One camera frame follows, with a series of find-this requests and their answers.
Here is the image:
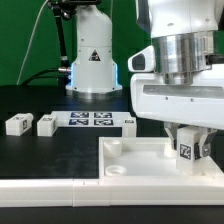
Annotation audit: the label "black cables at base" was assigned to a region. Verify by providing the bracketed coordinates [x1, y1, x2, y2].
[20, 66, 73, 86]

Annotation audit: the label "grey thin cable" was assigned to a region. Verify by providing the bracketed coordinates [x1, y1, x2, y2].
[16, 0, 50, 86]

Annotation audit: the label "white marker base plate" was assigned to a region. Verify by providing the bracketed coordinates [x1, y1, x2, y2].
[52, 111, 136, 127]

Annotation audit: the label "white L-shaped fence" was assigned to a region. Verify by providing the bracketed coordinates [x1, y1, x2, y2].
[0, 177, 224, 207]

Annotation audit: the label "white square table top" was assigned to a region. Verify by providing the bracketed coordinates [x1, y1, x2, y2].
[99, 137, 224, 180]

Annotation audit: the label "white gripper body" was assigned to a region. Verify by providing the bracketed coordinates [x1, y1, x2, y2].
[130, 71, 224, 130]

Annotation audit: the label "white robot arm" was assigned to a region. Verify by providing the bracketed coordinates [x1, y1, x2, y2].
[66, 0, 224, 160]

